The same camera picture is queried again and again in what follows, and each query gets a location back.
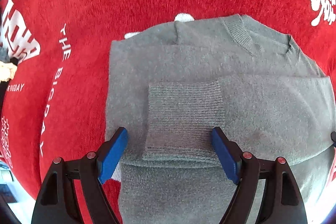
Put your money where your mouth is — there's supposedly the grey knit sweater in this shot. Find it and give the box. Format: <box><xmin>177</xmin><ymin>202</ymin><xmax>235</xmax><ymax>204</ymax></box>
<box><xmin>105</xmin><ymin>15</ymin><xmax>335</xmax><ymax>223</ymax></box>

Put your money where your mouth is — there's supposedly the pile of clothes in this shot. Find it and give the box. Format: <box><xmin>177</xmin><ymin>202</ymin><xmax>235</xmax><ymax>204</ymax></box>
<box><xmin>0</xmin><ymin>47</ymin><xmax>18</xmax><ymax>109</ymax></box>

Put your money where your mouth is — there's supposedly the red blanket with white print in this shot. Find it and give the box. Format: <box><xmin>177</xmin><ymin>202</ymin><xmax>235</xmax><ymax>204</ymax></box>
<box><xmin>1</xmin><ymin>0</ymin><xmax>335</xmax><ymax>223</ymax></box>

